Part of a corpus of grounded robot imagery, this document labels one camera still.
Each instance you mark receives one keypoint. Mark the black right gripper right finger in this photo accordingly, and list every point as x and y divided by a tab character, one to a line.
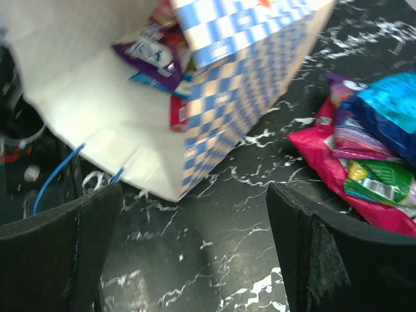
333	262

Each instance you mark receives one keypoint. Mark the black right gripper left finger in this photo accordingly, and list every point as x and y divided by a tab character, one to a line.
53	261

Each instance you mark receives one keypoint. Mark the green Fox's candy bag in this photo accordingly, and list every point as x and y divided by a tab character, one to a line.
388	183

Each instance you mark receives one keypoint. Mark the pink snack bag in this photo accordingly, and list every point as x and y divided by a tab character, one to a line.
314	145

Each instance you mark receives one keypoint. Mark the purple Fox's candy bag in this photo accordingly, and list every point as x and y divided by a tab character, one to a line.
351	139

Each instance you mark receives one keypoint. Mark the blue snack bag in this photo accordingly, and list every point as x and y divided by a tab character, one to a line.
386	109

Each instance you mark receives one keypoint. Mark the small blue candy pack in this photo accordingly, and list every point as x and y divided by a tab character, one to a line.
182	91

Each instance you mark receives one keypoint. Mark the blue checkered paper bag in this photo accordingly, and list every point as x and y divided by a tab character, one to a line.
245	52

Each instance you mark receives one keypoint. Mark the red flat snack packet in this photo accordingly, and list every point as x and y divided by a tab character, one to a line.
179	117

